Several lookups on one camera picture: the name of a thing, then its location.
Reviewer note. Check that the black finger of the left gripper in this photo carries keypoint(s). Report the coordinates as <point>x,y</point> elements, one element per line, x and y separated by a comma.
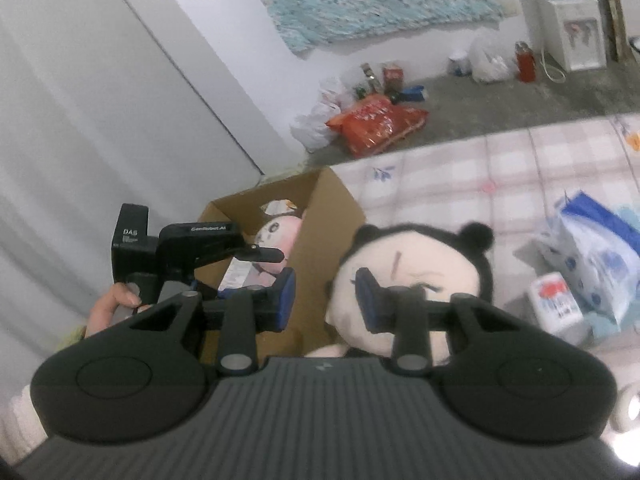
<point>254,253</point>

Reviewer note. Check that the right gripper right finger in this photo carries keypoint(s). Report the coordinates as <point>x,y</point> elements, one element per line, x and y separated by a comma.
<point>406,313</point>

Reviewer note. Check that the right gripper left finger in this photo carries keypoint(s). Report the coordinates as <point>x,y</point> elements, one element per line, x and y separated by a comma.
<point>239,315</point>

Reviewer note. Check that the black haired plush doll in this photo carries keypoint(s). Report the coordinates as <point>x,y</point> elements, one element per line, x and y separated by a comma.
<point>443,263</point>

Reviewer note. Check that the blue white tissue pack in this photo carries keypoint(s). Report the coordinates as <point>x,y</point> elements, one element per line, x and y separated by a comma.
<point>564,241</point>

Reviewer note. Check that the person's left hand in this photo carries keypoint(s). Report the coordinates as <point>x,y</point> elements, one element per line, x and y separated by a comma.
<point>102,313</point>

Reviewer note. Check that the brown cardboard box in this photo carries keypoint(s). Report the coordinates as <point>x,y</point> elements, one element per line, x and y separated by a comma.
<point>331,218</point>

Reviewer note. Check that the plaid bed sheet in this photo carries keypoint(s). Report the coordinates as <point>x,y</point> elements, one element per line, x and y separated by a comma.
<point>494,367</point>

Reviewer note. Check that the white curtain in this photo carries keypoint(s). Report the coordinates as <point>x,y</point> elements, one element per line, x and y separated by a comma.
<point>93,116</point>

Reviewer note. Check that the red snack bag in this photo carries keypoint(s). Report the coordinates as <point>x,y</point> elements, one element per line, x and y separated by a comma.
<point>375,123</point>

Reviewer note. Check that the blue object on floor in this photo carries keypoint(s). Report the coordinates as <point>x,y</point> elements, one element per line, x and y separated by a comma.
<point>415,94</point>

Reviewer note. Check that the red drink carton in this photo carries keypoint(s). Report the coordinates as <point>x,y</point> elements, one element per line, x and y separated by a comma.
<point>393,78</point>

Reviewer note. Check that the white cup on floor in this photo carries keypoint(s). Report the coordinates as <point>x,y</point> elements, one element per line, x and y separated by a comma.
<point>459,64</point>

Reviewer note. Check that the white plastic bag near dispenser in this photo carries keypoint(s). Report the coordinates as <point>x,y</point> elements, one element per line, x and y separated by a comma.
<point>490,63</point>

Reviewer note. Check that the red thermos bottle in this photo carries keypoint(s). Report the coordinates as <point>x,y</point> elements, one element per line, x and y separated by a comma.
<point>526,62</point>

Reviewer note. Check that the white water dispenser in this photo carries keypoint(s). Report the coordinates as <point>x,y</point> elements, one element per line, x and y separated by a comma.
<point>573,33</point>

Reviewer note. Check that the white plastic bag by wall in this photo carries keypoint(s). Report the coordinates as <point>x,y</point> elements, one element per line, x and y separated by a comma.
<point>312,130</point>

